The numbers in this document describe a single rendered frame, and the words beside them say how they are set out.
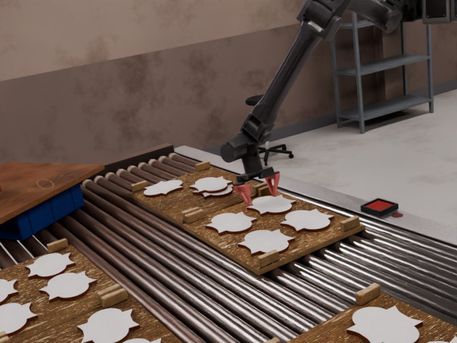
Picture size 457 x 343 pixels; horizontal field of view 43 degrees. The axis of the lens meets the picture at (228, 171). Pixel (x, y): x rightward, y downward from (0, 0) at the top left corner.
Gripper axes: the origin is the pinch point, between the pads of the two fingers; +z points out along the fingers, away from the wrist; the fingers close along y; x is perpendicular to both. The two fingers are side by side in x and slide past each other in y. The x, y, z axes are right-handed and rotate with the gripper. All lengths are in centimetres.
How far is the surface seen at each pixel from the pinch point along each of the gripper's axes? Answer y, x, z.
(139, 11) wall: 124, 317, -129
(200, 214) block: -19.7, 4.3, -1.6
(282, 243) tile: -14.9, -28.6, 7.2
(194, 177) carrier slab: -0.5, 40.8, -8.5
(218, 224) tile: -19.1, -4.6, 1.5
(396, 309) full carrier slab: -18, -68, 17
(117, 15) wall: 105, 319, -129
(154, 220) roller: -28.1, 20.4, -1.6
